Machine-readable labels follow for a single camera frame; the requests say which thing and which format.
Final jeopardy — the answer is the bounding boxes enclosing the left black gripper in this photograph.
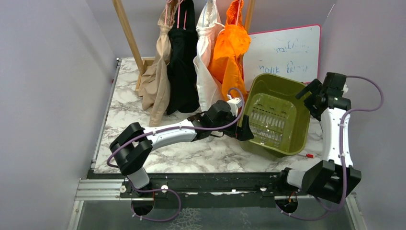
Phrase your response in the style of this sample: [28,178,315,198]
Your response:
[211,111,253,141]

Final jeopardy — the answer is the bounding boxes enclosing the pink framed whiteboard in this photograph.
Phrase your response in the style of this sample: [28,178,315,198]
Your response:
[243,24,321,88]

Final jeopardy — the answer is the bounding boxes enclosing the olive green plastic bin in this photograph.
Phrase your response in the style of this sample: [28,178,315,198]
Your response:
[240,73,311,158]

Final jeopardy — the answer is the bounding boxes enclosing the orange shorts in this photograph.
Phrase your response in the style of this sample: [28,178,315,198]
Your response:
[208,1,251,100]

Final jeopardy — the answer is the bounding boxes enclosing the pink wire hanger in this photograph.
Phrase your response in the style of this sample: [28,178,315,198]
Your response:
[233,0,243,26]

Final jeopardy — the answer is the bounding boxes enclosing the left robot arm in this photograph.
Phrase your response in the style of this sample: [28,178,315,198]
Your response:
[107,98,254,197]

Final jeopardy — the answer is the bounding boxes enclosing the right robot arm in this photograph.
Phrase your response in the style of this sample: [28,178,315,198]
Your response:
[276,72,361,204]

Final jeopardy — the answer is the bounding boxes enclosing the white shorts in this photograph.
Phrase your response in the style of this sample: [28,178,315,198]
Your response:
[193,0,224,111]

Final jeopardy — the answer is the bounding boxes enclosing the black shorts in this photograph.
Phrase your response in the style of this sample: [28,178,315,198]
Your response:
[166,0,200,115]

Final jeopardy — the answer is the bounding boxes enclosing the beige shorts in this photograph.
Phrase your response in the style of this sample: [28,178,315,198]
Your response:
[139,0,179,127]

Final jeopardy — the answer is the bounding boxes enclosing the pink hanger of black shorts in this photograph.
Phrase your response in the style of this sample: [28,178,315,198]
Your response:
[176,0,187,30]

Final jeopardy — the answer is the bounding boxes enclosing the wooden clothes rack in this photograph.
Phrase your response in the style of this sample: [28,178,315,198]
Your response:
[112,0,256,93]

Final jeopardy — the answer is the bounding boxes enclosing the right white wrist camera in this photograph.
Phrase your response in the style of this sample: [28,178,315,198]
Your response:
[341,84,349,94]

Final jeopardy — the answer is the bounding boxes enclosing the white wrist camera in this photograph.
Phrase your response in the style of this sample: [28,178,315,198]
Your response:
[227,97,243,117]
[341,84,349,94]

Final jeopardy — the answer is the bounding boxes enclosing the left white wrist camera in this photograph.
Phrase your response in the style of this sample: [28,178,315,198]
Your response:
[227,97,243,117]

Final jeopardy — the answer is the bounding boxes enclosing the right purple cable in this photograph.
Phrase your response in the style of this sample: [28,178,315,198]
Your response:
[274,75,385,222]

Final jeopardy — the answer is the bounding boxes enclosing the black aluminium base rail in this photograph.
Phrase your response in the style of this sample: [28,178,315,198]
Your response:
[76,171,356,210]

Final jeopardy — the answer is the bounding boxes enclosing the blue wire hanger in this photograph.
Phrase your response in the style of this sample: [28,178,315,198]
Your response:
[197,0,209,28]

